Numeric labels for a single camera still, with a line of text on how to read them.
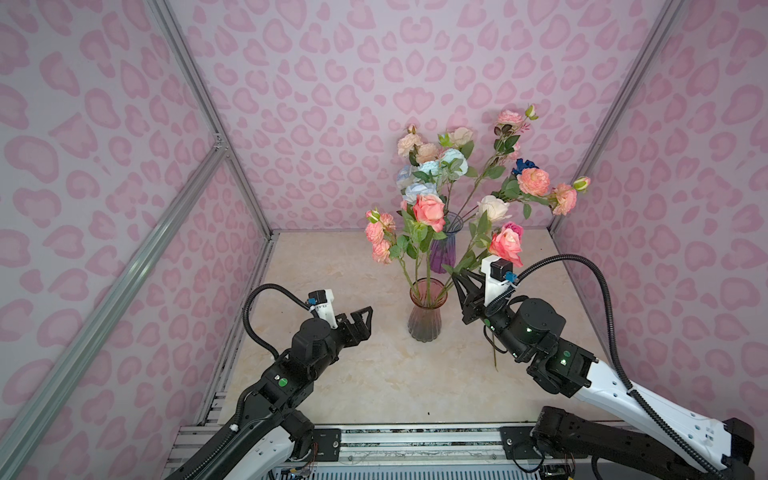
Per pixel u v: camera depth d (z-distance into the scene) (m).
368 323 0.69
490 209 0.67
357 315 0.65
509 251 0.55
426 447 0.75
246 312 0.52
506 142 0.82
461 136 0.88
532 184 0.67
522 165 0.72
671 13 0.69
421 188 0.65
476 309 0.55
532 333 0.46
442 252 1.04
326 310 0.65
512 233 0.57
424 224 0.61
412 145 0.85
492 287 0.54
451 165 0.72
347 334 0.64
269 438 0.60
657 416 0.42
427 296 0.81
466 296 0.58
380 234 0.65
